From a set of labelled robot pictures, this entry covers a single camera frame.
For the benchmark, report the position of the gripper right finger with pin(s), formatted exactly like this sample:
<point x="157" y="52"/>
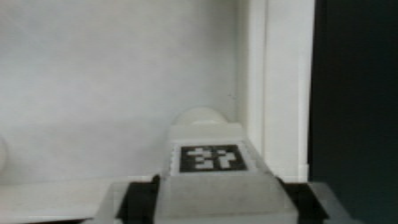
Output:
<point x="317" y="203"/>

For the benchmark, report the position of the white square tabletop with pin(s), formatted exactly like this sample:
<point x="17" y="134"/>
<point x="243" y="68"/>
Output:
<point x="115" y="65"/>

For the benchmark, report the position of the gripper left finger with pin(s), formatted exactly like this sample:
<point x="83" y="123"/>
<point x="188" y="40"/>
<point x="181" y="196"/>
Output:
<point x="127" y="207"/>

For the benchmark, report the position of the white table leg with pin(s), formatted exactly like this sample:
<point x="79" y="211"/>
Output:
<point x="220" y="187"/>

